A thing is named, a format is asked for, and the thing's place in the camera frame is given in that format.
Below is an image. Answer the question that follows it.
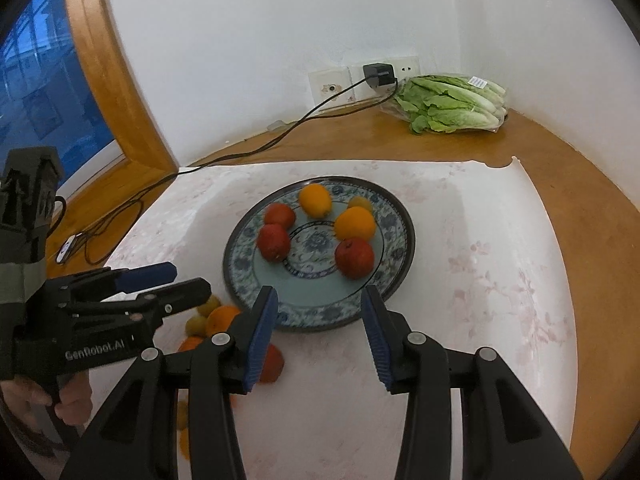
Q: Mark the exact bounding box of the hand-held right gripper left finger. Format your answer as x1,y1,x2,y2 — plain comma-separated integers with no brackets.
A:
60,285,279,480

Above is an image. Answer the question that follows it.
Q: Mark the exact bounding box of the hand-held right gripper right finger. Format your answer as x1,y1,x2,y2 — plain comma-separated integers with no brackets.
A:
360,285,583,480

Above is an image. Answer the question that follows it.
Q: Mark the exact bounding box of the bagged romaine lettuce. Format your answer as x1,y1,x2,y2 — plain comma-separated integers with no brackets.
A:
392,74,508,135

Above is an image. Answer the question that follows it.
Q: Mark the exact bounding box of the black cable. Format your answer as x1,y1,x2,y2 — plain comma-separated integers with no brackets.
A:
52,77,401,266

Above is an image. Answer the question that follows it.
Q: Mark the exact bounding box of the red apple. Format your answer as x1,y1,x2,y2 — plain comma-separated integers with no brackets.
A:
334,238,375,281
263,203,297,228
257,342,285,385
256,224,292,263

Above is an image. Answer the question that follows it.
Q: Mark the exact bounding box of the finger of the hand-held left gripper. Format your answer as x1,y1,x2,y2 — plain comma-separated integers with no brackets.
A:
47,261,178,303
70,277,213,329

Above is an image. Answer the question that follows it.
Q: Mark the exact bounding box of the wooden framed window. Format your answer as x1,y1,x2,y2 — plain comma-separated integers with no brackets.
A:
0,0,178,221

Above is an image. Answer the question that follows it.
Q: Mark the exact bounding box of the black power adapter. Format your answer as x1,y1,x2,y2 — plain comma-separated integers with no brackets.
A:
362,62,398,90

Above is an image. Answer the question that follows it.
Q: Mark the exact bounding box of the blue patterned ceramic plate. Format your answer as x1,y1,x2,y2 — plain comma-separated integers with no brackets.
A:
222,176,416,332

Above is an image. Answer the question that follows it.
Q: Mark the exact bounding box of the small white device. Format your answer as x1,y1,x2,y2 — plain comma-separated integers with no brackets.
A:
57,235,78,265

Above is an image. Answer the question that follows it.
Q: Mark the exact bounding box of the person's left hand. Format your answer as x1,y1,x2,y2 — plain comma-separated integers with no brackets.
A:
0,371,94,425

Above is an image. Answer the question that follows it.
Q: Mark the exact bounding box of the stained white wall socket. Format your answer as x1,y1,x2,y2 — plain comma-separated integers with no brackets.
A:
308,67,351,106

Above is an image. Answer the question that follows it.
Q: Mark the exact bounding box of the white floral table mat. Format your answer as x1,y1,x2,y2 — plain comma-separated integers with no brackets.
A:
100,157,573,480

